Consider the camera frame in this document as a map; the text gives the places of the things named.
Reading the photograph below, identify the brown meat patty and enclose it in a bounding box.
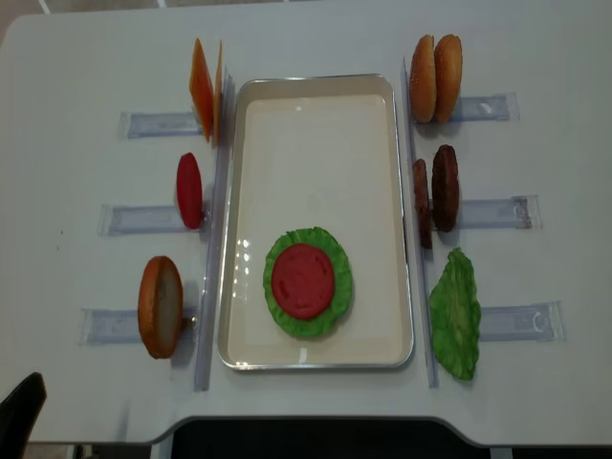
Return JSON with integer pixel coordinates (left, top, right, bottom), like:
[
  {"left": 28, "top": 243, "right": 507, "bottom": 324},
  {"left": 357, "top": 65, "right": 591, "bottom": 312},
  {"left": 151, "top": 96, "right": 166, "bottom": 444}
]
[
  {"left": 412, "top": 159, "right": 432, "bottom": 250},
  {"left": 431, "top": 144, "right": 460, "bottom": 232}
]

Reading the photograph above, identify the green lettuce leaf on tray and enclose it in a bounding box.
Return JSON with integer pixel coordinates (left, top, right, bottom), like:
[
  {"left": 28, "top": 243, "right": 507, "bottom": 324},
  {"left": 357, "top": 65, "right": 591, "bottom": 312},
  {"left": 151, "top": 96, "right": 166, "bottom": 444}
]
[{"left": 262, "top": 227, "right": 353, "bottom": 339}]

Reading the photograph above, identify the red tomato slice on tray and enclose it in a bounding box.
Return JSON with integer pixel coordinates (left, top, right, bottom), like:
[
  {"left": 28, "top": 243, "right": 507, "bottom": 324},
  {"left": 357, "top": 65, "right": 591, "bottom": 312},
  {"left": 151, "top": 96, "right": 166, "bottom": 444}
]
[{"left": 271, "top": 243, "right": 335, "bottom": 320}]

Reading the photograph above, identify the upright red tomato slice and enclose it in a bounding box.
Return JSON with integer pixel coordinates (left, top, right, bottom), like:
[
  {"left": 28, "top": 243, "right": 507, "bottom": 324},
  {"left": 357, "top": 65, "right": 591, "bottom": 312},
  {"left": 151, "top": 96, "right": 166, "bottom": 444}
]
[{"left": 176, "top": 153, "right": 203, "bottom": 230}]

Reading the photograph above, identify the orange cheese slice right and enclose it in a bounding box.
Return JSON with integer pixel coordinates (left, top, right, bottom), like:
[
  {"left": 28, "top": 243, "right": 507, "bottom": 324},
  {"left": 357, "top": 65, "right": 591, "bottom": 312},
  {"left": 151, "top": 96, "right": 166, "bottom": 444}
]
[{"left": 213, "top": 41, "right": 223, "bottom": 146}]

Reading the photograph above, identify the orange cheese slice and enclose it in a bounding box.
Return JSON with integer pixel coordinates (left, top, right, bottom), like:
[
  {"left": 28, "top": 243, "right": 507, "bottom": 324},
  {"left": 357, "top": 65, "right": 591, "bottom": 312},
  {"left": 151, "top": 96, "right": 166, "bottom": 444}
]
[
  {"left": 213, "top": 41, "right": 223, "bottom": 146},
  {"left": 189, "top": 38, "right": 214, "bottom": 142}
]

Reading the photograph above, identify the upright green lettuce leaf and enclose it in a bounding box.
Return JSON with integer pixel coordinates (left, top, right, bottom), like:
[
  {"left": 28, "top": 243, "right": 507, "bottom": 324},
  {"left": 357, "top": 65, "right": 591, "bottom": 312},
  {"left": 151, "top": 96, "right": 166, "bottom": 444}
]
[{"left": 429, "top": 248, "right": 482, "bottom": 382}]

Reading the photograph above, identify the orange cheese slice left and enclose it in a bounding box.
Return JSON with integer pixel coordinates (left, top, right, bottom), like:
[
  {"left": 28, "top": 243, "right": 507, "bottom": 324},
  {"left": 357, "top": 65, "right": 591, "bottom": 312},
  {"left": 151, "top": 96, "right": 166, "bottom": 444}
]
[{"left": 189, "top": 38, "right": 214, "bottom": 142}]

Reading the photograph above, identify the white rectangular metal tray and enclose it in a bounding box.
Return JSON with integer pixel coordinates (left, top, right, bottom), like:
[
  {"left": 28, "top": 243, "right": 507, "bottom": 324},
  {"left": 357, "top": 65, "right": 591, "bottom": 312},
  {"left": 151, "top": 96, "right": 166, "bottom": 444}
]
[{"left": 217, "top": 75, "right": 414, "bottom": 371}]

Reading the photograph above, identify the clear acrylic rack left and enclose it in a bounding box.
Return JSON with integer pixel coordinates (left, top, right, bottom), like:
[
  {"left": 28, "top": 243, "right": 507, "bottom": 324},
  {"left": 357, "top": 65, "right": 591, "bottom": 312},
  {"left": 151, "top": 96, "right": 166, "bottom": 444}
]
[{"left": 79, "top": 72, "right": 236, "bottom": 391}]

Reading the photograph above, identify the clear acrylic rack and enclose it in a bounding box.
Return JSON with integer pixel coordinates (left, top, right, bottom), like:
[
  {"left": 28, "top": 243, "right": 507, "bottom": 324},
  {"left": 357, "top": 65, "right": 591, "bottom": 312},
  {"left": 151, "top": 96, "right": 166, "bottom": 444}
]
[
  {"left": 79, "top": 72, "right": 236, "bottom": 391},
  {"left": 401, "top": 55, "right": 567, "bottom": 389}
]

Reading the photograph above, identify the upright cut bun half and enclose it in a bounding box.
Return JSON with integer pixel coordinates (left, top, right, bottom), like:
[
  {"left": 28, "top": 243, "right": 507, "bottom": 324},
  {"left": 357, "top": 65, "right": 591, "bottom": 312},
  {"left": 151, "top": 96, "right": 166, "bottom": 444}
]
[{"left": 138, "top": 255, "right": 184, "bottom": 359}]

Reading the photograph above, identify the sesame bun half left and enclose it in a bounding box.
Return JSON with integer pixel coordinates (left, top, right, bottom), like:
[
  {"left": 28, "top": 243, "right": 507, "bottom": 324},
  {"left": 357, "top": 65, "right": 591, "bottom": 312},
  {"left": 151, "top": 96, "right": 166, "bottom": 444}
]
[{"left": 408, "top": 34, "right": 437, "bottom": 123}]

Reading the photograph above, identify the sesame bun half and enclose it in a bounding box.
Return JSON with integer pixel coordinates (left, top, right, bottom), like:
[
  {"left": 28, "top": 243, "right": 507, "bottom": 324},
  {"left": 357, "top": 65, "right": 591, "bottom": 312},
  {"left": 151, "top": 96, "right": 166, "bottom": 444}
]
[
  {"left": 408, "top": 34, "right": 437, "bottom": 123},
  {"left": 434, "top": 34, "right": 463, "bottom": 123}
]

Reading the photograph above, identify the sesame bun half right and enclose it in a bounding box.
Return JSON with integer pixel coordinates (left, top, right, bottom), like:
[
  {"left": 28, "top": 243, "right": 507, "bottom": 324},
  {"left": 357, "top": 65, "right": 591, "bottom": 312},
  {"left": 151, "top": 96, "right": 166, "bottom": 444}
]
[{"left": 434, "top": 34, "right": 463, "bottom": 123}]

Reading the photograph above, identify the clear acrylic rack right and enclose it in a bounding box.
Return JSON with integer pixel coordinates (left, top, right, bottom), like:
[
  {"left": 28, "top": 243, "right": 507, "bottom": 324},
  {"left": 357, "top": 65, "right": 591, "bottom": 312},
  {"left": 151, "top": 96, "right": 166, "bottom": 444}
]
[{"left": 401, "top": 55, "right": 567, "bottom": 389}]

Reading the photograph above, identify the black chair corner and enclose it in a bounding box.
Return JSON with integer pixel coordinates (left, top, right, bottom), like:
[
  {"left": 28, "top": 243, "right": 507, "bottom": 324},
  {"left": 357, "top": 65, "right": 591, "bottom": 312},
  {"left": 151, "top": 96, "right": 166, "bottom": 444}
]
[{"left": 0, "top": 372, "right": 47, "bottom": 458}]

